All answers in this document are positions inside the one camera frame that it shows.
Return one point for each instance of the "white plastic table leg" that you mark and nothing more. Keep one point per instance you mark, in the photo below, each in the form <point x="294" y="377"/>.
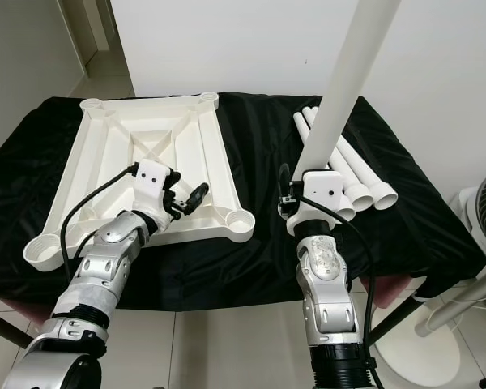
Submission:
<point x="303" y="134"/>
<point x="385" y="193"/>
<point x="356" y="196"/>
<point x="360" y="73"/>

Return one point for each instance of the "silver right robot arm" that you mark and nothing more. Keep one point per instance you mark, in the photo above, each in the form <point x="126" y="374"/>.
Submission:
<point x="324" y="275"/>

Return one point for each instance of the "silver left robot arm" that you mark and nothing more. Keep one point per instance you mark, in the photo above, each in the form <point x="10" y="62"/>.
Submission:
<point x="105" y="267"/>

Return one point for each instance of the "black cloth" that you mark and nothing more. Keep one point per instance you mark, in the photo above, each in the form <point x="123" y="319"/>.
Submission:
<point x="267" y="162"/>

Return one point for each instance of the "black metal table leg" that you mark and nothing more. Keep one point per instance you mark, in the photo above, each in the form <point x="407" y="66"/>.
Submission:
<point x="397" y="314"/>
<point x="16" y="331"/>

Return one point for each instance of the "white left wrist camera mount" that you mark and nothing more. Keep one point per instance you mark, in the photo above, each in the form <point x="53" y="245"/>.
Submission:
<point x="152" y="182"/>

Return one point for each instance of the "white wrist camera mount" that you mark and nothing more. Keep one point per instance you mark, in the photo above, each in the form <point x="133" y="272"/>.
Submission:
<point x="152" y="182"/>
<point x="324" y="188"/>

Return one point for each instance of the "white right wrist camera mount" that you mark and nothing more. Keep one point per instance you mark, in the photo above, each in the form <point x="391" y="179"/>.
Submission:
<point x="324" y="188"/>

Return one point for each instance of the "white door frame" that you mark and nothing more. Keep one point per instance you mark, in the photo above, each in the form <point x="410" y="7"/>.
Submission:
<point x="71" y="32"/>

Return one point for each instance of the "white pedestal fan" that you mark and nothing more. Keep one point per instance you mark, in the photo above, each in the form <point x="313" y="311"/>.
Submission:
<point x="421" y="361"/>

